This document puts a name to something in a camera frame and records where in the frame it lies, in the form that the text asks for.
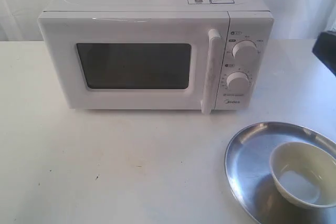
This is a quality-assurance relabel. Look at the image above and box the cream ceramic bowl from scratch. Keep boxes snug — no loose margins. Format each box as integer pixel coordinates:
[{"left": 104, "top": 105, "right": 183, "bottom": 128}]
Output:
[{"left": 269, "top": 142, "right": 335, "bottom": 209}]

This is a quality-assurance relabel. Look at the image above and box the white microwave door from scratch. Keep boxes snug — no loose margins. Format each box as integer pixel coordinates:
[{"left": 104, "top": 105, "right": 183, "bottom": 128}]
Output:
[{"left": 38, "top": 12, "right": 230, "bottom": 114}]

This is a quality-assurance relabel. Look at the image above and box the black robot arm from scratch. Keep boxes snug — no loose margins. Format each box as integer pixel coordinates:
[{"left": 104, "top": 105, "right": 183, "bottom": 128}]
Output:
[{"left": 312, "top": 30, "right": 336, "bottom": 76}]

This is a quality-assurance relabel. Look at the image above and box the white microwave oven body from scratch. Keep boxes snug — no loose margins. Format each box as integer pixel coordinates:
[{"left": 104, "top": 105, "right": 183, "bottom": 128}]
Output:
[{"left": 42, "top": 0, "right": 274, "bottom": 110}]

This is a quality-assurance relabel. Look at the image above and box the lower white control knob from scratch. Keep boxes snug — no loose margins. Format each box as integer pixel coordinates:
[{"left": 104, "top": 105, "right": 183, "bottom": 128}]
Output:
[{"left": 226, "top": 72, "right": 249, "bottom": 92}]

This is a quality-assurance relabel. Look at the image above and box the white control knob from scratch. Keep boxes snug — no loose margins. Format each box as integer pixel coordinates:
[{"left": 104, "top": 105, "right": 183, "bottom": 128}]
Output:
[
  {"left": 226, "top": 72, "right": 249, "bottom": 92},
  {"left": 232, "top": 40, "right": 258, "bottom": 62}
]

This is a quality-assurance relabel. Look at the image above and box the upper white control knob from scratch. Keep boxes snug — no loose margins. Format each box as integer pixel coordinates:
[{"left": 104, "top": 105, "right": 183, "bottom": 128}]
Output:
[{"left": 232, "top": 40, "right": 258, "bottom": 62}]

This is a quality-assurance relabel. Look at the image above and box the round stainless steel tray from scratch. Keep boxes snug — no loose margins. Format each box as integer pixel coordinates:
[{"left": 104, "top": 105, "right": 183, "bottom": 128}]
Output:
[{"left": 224, "top": 122, "right": 335, "bottom": 223}]

